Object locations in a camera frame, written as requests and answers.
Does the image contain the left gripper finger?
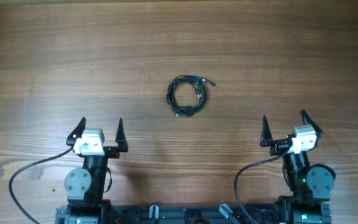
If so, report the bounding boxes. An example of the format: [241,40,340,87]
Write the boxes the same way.
[66,117,86,146]
[115,118,129,152]

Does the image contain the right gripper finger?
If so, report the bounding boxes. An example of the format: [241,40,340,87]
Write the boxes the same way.
[259,116,273,147]
[300,110,323,136]

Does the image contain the black USB cable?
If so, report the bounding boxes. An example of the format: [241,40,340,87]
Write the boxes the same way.
[169,75,209,118]
[165,74,219,118]

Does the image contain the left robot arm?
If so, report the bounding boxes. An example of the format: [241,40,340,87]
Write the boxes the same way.
[54,118,129,224]

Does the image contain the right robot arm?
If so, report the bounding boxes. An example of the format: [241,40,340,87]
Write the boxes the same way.
[260,110,336,224]

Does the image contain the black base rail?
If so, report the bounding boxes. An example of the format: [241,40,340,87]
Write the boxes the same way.
[54,203,332,224]

